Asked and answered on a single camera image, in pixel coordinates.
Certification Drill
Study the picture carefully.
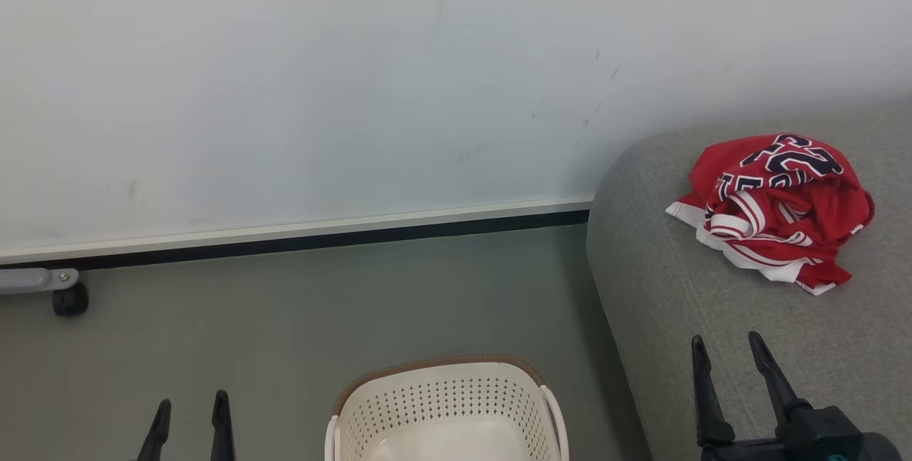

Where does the white black wall baseboard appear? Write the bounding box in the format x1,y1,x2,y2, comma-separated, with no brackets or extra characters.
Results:
0,195,595,271

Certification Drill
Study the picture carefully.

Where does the black caster wheel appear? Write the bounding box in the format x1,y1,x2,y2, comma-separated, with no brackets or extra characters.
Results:
51,282,90,318

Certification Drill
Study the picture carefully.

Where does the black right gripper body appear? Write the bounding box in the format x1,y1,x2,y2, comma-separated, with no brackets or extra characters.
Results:
701,407,903,461

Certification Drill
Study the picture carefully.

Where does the grey fabric sofa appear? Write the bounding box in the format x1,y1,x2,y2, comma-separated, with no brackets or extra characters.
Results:
585,100,912,461

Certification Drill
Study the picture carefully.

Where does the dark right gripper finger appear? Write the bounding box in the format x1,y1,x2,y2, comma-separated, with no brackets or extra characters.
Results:
747,331,814,439
690,334,735,448

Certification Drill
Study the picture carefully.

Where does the red basketball jersey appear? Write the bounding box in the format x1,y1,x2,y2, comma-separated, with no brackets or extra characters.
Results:
665,133,876,297

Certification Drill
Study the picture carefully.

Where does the beige perforated laundry basket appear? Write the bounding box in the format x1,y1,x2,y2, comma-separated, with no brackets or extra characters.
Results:
324,355,571,461

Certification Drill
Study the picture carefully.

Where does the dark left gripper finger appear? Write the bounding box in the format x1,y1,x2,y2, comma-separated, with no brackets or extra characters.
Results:
210,389,237,461
135,398,172,461

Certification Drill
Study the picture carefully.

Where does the grey metal cart leg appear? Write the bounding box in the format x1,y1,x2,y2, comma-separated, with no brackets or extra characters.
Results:
0,266,80,296

